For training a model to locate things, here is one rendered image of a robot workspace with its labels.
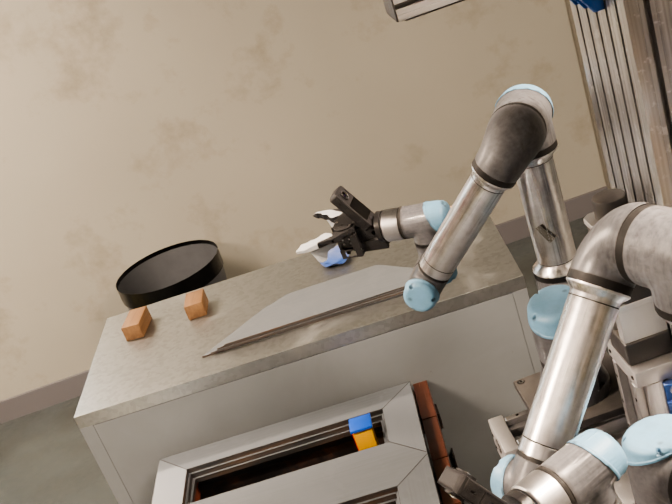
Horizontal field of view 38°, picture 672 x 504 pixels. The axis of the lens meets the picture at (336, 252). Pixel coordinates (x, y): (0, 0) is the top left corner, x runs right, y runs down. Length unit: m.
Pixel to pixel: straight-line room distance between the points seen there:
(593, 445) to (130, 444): 1.77
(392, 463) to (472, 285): 0.55
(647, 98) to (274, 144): 3.43
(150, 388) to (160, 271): 2.23
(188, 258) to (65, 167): 0.74
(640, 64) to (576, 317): 0.40
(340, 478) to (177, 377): 0.59
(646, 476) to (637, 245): 0.44
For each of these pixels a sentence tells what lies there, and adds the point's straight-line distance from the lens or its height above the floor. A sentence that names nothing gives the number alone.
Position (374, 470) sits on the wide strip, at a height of 0.86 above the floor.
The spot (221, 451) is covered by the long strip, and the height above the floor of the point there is 0.86.
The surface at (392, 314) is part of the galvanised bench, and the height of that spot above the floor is 1.05.
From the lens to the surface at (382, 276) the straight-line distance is 2.82.
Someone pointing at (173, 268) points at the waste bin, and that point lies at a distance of 4.98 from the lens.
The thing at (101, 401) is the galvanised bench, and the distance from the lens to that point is 2.84.
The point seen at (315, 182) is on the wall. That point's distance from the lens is 4.92.
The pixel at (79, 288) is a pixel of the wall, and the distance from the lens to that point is 5.13.
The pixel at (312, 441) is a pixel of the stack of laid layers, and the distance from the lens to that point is 2.67.
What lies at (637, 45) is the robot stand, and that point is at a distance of 1.54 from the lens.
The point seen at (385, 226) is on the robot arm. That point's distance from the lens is 2.17.
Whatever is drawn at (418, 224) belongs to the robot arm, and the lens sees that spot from 2.14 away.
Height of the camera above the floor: 2.30
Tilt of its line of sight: 23 degrees down
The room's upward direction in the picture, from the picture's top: 20 degrees counter-clockwise
